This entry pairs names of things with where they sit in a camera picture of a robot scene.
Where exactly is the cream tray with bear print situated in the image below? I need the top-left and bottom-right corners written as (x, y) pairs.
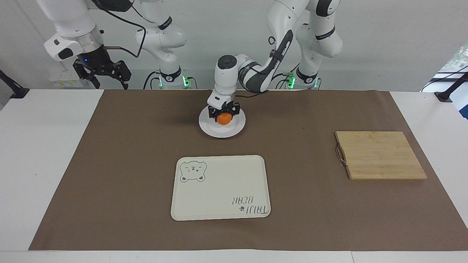
top-left (170, 155), bottom-right (272, 222)

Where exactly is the black cable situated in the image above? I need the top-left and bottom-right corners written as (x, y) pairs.
top-left (420, 65), bottom-right (468, 92)
top-left (274, 72), bottom-right (295, 90)
top-left (91, 0), bottom-right (147, 59)
top-left (234, 35), bottom-right (293, 98)
top-left (143, 70), bottom-right (162, 90)

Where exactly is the white round plate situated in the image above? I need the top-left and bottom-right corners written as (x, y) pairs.
top-left (198, 106), bottom-right (246, 139)

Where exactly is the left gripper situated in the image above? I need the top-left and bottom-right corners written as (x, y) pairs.
top-left (208, 102), bottom-right (241, 122)

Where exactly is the black stand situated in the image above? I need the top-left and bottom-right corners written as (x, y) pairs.
top-left (434, 72), bottom-right (468, 103)
top-left (0, 69), bottom-right (30, 99)

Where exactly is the bamboo cutting board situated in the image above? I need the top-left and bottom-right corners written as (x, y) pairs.
top-left (335, 131), bottom-right (428, 180)

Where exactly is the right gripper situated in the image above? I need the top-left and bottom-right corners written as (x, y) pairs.
top-left (73, 46), bottom-right (132, 90)

